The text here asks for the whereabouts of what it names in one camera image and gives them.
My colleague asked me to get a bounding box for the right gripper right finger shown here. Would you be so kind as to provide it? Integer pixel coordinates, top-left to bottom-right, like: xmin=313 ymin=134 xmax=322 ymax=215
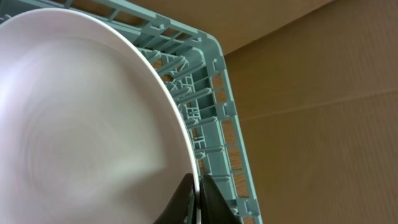
xmin=200 ymin=174 xmax=241 ymax=224

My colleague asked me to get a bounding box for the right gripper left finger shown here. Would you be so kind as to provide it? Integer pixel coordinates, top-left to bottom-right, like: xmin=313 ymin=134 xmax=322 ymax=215
xmin=154 ymin=173 xmax=196 ymax=224

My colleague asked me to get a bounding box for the white round plate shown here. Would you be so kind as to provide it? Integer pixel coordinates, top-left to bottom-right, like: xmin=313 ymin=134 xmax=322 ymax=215
xmin=1 ymin=9 xmax=197 ymax=223

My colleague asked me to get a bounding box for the grey dishwasher rack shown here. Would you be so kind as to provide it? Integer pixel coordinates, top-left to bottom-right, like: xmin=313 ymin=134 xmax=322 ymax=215
xmin=1 ymin=0 xmax=262 ymax=223

